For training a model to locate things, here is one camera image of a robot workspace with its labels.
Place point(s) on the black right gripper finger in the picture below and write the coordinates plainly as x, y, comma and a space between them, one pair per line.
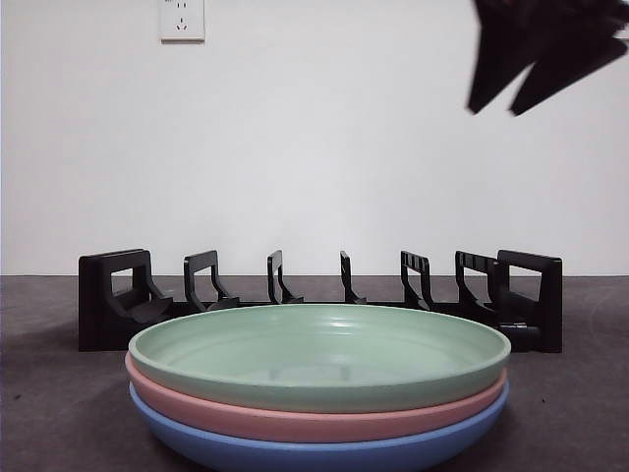
501, 54
580, 59

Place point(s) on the pale green round plate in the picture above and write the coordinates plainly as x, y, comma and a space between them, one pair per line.
295, 344

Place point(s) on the pink round plate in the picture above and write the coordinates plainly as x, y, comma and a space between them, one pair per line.
245, 418

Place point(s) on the blue round plate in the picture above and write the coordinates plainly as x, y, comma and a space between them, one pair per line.
295, 452

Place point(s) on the black plastic plate rack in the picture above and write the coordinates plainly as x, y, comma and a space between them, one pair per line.
550, 305

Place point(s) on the white wall socket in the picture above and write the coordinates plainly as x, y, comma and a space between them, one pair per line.
182, 19

